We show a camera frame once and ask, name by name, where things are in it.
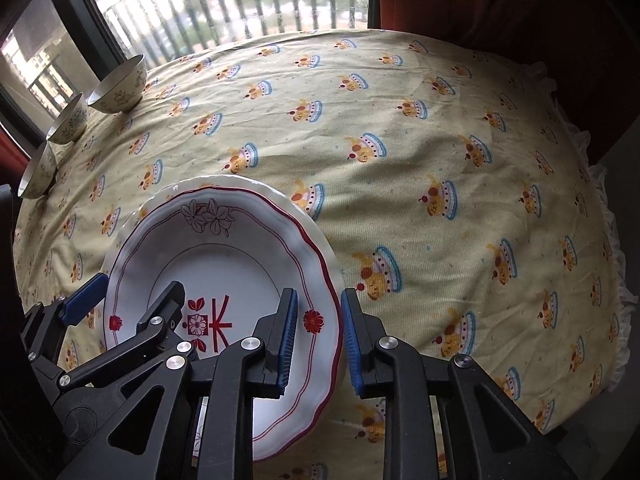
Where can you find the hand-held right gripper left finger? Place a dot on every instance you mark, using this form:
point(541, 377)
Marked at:
point(289, 345)

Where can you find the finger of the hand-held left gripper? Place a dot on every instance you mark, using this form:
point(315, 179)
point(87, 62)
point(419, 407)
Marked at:
point(160, 310)
point(85, 296)

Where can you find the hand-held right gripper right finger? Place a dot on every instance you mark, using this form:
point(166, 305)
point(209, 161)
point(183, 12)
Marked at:
point(349, 350)

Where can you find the red rimmed floral plate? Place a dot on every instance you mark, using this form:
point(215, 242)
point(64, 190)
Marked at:
point(225, 260)

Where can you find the scalloped yellow flower plate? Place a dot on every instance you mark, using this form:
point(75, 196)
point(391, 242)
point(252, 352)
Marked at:
point(312, 227)

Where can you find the cream floral bowl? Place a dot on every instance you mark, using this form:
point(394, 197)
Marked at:
point(72, 125)
point(42, 172)
point(122, 92)

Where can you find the red curtain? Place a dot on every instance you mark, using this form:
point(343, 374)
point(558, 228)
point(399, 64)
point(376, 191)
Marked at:
point(10, 155)
point(500, 0)

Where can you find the short balcony railing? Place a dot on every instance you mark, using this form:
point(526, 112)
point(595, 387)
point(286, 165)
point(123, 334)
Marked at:
point(45, 85)

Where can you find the yellow printed tablecloth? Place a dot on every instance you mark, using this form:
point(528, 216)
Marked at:
point(425, 110)

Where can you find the long balcony railing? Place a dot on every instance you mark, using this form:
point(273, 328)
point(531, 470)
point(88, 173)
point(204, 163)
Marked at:
point(200, 10)

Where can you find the black window frame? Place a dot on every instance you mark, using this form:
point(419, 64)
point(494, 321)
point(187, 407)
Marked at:
point(90, 25)

